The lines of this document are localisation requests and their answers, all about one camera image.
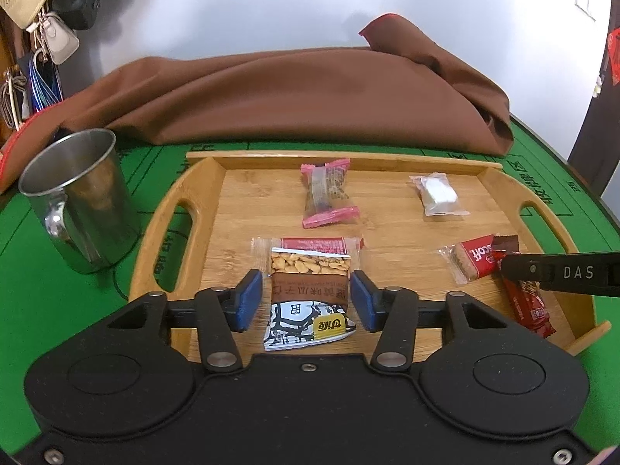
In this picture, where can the clear white candy packet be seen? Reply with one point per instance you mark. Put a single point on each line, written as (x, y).
(438, 196)

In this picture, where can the black white peanut packet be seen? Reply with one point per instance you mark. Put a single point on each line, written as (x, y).
(310, 290)

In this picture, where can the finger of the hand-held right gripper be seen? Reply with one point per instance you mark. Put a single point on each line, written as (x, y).
(520, 269)

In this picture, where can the red paper decoration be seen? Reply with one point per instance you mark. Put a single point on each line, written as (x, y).
(614, 58)

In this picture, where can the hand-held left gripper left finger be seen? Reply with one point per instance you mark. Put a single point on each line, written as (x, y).
(252, 300)

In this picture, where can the stainless steel mug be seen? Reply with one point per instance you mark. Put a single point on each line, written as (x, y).
(82, 213)

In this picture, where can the dark brown door panel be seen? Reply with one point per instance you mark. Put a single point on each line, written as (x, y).
(598, 131)

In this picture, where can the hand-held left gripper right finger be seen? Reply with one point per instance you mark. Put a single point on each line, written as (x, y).
(363, 300)

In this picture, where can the brown cloth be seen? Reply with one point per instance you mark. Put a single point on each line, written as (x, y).
(290, 97)

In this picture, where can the red biscuit packet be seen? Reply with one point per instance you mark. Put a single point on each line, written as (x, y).
(477, 256)

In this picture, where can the clear red-striped biscuit packet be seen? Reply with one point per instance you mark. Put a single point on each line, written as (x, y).
(310, 243)

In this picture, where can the white flower ornament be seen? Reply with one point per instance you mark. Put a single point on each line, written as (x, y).
(596, 86)

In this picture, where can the blue striped bag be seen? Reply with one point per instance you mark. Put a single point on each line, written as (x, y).
(46, 87)

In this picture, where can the pink clear snack packet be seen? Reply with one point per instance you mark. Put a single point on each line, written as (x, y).
(329, 189)

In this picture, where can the brown red chocolate bar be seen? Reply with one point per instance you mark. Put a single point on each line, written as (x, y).
(525, 305)

